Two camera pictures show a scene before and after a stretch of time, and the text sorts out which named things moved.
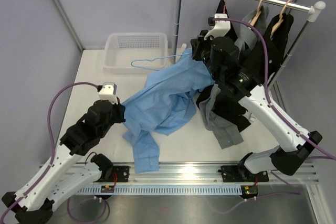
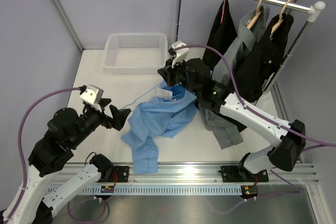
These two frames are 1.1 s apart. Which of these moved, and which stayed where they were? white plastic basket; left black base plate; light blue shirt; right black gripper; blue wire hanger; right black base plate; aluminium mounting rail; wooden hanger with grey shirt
Moved: blue wire hanger; light blue shirt; right black gripper
Stayed: right black base plate; white plastic basket; left black base plate; wooden hanger with grey shirt; aluminium mounting rail
